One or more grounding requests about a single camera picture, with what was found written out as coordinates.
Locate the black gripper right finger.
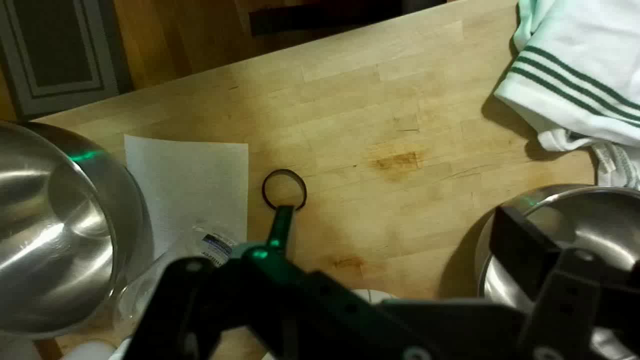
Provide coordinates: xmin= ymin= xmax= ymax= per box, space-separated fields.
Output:
xmin=491 ymin=205 xmax=640 ymax=360

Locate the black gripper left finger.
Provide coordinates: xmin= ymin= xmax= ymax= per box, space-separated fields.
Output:
xmin=125 ymin=245 xmax=429 ymax=360

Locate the white green striped towel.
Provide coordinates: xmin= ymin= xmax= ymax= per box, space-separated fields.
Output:
xmin=495 ymin=0 xmax=640 ymax=190

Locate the small silver bowl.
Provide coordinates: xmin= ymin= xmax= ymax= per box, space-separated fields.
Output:
xmin=476 ymin=183 xmax=640 ymax=315

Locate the large silver mixing bowl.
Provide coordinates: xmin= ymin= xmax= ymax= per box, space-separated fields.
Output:
xmin=0 ymin=122 xmax=153 ymax=338

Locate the white paper sheet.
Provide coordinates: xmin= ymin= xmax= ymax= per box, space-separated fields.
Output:
xmin=123 ymin=134 xmax=252 ymax=259

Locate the black ring green handle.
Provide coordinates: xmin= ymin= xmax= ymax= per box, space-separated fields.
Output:
xmin=260 ymin=168 xmax=308 ymax=255

